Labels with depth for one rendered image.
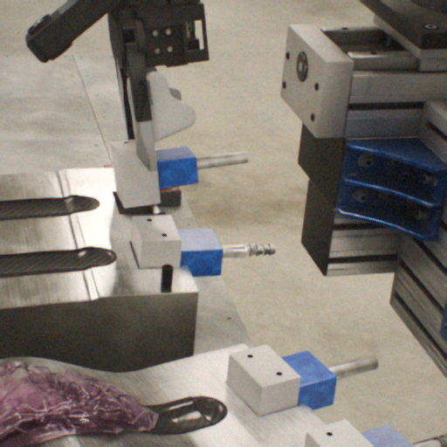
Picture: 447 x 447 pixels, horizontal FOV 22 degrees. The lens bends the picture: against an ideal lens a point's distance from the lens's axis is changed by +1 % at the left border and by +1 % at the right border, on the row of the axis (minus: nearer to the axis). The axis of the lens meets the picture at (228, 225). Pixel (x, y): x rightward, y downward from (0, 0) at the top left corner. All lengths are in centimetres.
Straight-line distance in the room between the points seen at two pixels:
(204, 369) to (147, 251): 13
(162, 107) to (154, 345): 23
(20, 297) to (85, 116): 63
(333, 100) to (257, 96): 278
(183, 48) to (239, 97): 296
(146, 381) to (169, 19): 33
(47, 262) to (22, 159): 42
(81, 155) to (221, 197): 181
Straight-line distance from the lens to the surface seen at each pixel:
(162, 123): 106
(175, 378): 92
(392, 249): 138
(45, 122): 154
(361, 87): 127
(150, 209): 114
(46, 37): 104
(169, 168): 109
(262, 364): 90
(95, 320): 97
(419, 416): 243
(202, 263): 101
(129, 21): 104
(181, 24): 105
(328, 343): 261
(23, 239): 105
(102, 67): 175
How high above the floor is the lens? 137
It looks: 27 degrees down
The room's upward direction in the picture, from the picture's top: 5 degrees clockwise
